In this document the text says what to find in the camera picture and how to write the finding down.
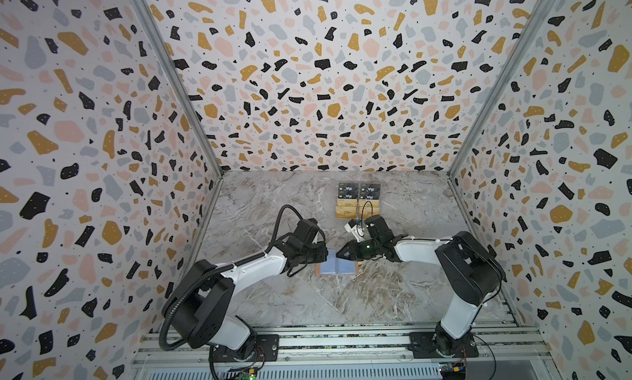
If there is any gold VIP card left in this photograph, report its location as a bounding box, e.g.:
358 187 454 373
335 198 358 220

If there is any black vip card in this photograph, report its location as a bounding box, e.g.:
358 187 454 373
359 184 381 201
337 182 359 200

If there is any black VIP card right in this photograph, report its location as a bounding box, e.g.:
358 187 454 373
359 184 381 201

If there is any gold vip card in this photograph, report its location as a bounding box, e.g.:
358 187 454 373
358 199 380 220
335 198 358 220

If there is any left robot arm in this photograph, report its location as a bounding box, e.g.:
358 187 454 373
159 219 329 360

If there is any tan leather card holder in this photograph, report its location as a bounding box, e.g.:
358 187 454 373
316 250 359 276

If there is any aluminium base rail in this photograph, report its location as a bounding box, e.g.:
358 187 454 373
130 322 561 379

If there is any black VIP card left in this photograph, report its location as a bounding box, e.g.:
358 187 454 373
337 182 359 200

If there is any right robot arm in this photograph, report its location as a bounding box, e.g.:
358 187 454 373
336 215 506 358

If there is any gold VIP card right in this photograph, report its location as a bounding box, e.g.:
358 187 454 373
358 199 380 220

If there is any clear acrylic card display stand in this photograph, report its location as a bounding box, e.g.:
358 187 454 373
337 183 380 220

